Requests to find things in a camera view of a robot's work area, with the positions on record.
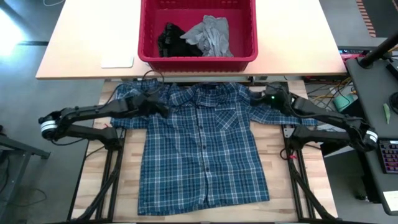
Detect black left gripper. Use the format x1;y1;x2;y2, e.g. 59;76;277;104
133;93;170;118

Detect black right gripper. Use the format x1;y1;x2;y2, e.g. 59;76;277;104
250;82;293;114

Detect blue plaid pajama pants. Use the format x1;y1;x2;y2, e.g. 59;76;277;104
115;79;170;102

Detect blue plaid garment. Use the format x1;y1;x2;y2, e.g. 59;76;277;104
110;81;318;217

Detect red plastic laundry bin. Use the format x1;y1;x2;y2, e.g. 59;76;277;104
137;0;259;73

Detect black crumpled garment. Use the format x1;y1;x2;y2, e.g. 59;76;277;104
157;22;203;58

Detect white cardboard box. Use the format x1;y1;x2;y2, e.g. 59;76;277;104
317;123;338;132

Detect light wooden desk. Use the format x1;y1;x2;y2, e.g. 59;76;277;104
35;0;348;80

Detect grey crumpled garment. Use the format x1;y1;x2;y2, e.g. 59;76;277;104
179;14;234;58

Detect red electronic device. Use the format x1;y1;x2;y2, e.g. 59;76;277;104
338;48;368;62

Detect black side desk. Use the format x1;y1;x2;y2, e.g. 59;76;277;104
345;57;398;139

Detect small green item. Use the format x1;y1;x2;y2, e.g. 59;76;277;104
382;103;391;125

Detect black pole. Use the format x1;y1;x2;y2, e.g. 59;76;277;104
359;32;398;69

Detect black keyboard tray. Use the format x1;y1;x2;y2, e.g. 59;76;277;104
360;136;398;216

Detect black round object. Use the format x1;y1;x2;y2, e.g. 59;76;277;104
389;91;398;114

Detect dark keyboard with blue keys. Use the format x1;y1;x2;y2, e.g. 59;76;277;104
379;139;398;174

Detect black metal stand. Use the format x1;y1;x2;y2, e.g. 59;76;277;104
0;124;52;215

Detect white paper note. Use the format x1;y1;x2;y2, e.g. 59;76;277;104
382;190;398;212

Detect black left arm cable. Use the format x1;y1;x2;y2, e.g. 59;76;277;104
136;70;165;96

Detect yellow cable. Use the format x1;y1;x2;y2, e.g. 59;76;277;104
307;77;357;103

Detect black aluminium table frame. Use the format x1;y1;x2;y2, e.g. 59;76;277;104
67;77;343;224

